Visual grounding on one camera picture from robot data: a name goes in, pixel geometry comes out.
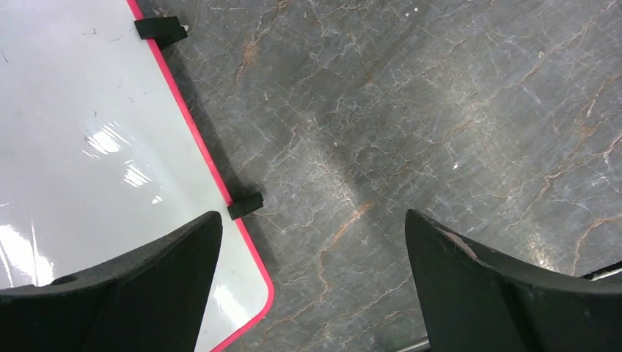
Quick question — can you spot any black board clip far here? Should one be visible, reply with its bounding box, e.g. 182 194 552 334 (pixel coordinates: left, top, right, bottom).
134 16 188 49

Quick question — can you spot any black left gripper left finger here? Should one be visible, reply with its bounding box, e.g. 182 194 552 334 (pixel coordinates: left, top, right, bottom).
1 211 223 351

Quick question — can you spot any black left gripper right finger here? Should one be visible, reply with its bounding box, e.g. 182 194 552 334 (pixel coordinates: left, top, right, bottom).
405 210 621 351

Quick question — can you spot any white board with pink rim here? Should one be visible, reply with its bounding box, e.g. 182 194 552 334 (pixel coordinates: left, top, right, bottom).
1 1 274 351

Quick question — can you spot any black board clip near corner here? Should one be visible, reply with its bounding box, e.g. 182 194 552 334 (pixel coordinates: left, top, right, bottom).
227 192 263 221

